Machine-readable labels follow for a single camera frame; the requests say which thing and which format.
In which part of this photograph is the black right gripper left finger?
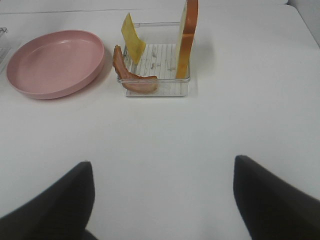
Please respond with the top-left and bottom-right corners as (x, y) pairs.
(0, 161), (96, 240)

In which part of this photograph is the yellow cheese slice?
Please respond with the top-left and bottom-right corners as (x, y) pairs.
(121, 13), (146, 65)

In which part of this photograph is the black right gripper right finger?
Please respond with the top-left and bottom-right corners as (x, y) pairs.
(233, 155), (320, 240)

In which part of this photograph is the clear plastic container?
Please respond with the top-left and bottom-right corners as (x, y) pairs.
(0, 27), (16, 72)
(117, 22), (190, 97)

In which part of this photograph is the right bread slice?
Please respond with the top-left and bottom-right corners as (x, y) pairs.
(175, 0), (199, 79)

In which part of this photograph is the pink round plate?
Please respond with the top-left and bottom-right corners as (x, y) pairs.
(6, 30), (105, 100)

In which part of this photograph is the bacon strip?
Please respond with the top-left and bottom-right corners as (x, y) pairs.
(112, 45), (159, 94)

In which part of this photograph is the right clear plastic container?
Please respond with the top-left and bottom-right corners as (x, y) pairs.
(117, 22), (190, 97)

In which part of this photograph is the left clear plastic container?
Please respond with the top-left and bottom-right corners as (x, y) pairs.
(0, 27), (16, 72)

